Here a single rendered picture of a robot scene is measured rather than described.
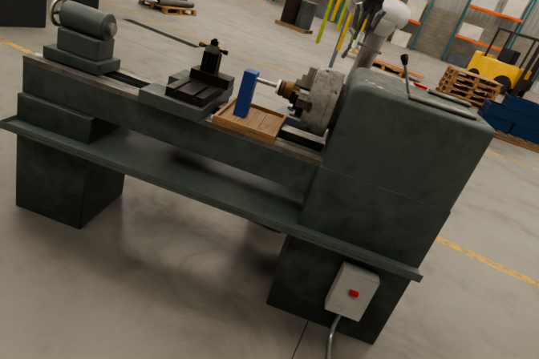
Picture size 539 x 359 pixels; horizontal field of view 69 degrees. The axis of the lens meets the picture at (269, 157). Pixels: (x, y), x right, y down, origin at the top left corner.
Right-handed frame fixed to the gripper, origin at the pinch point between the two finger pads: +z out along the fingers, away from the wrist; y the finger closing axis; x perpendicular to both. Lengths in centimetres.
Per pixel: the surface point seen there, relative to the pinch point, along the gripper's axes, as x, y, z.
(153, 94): 11, -77, 47
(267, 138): -3, -25, 50
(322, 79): 2.0, -8.1, 20.0
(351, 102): -14.1, 1.4, 21.0
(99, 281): -20, -89, 136
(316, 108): -4.8, -8.5, 30.8
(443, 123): -26.4, 35.9, 16.7
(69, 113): 26, -116, 72
